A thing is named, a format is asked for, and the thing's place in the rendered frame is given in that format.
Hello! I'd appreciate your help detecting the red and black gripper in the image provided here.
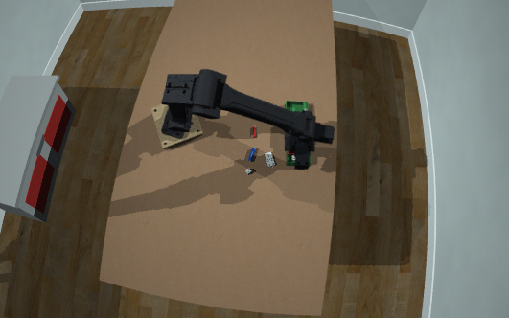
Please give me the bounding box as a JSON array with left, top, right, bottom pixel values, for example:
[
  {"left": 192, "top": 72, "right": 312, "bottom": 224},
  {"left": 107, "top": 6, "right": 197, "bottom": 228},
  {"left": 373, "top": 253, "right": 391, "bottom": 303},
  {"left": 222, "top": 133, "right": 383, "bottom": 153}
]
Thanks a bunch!
[{"left": 285, "top": 132, "right": 315, "bottom": 155}]

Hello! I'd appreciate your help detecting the blue aa battery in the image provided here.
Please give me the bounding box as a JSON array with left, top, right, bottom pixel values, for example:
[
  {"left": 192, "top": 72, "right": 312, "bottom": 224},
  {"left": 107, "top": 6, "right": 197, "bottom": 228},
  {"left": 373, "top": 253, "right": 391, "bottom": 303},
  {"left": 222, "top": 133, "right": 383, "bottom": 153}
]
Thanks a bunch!
[{"left": 248, "top": 148, "right": 256, "bottom": 162}]

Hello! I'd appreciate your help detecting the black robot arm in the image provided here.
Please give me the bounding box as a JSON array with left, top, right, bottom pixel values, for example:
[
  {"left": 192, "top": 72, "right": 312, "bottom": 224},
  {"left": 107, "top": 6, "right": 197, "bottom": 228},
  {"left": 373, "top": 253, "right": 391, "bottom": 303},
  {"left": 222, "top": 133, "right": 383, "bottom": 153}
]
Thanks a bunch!
[{"left": 161, "top": 69, "right": 335, "bottom": 170}]

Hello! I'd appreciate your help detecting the green open bin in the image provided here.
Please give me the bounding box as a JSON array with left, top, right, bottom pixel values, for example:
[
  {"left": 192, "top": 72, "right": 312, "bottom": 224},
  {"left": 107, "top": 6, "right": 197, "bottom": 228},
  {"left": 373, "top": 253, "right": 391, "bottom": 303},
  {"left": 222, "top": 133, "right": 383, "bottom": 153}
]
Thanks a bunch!
[{"left": 286, "top": 101, "right": 311, "bottom": 166}]

